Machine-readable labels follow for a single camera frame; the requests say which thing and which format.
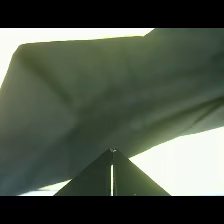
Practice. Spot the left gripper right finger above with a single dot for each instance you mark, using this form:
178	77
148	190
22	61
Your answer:
133	180

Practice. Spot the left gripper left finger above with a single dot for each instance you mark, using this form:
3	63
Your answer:
91	178

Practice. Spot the dark green garment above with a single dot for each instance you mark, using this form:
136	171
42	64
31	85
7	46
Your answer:
100	93

